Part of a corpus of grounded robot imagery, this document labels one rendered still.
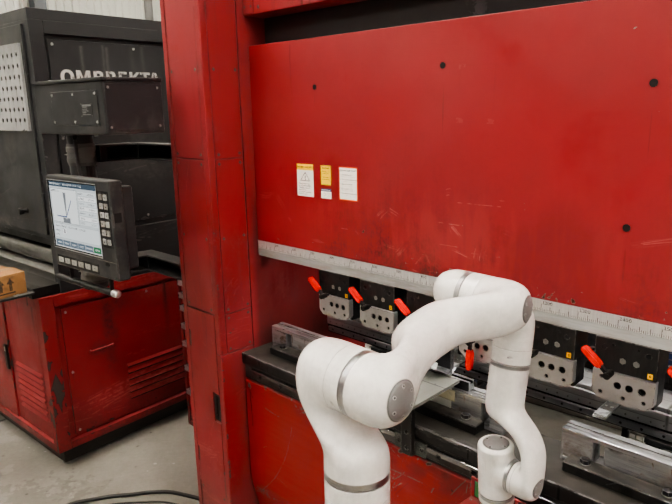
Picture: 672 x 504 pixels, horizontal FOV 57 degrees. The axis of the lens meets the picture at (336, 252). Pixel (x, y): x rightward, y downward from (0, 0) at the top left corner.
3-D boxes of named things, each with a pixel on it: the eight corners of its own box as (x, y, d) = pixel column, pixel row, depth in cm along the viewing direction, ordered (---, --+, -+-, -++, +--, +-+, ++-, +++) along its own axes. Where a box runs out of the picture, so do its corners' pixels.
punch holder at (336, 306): (319, 312, 227) (318, 269, 223) (335, 307, 233) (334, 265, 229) (349, 322, 217) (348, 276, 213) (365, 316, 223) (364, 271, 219)
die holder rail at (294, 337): (272, 347, 253) (271, 325, 251) (283, 343, 258) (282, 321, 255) (363, 382, 219) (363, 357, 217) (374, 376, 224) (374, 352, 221)
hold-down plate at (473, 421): (395, 404, 203) (395, 395, 202) (405, 398, 206) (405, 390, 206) (474, 436, 182) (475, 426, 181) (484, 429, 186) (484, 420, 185)
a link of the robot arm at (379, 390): (316, 417, 109) (384, 452, 98) (306, 358, 105) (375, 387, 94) (478, 309, 140) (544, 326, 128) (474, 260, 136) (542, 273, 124)
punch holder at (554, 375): (519, 373, 172) (522, 317, 169) (533, 364, 178) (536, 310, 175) (571, 389, 162) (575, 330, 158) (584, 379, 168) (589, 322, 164)
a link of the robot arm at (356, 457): (357, 502, 103) (355, 369, 98) (287, 458, 116) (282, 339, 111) (404, 472, 111) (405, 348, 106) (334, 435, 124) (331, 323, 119)
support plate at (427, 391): (359, 393, 185) (359, 390, 185) (413, 367, 203) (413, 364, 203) (407, 413, 173) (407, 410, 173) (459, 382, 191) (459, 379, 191)
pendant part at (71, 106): (56, 293, 256) (28, 81, 237) (110, 280, 274) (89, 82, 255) (124, 317, 224) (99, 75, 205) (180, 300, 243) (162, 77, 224)
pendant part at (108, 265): (55, 264, 246) (44, 174, 238) (84, 258, 255) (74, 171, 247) (118, 282, 218) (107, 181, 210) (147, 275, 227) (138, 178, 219)
